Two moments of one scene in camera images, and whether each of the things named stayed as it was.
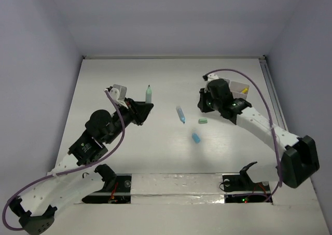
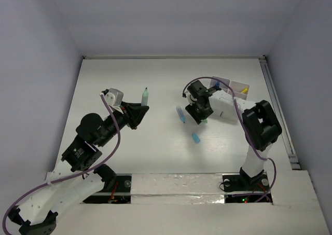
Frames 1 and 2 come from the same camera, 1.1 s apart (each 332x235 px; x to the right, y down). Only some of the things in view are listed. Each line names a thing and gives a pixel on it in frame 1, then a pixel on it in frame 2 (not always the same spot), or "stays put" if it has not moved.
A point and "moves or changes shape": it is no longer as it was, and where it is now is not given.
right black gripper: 201,103 to 198,116
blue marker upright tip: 180,114 stays put
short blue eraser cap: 196,138 stays put
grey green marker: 148,99 moves or changes shape
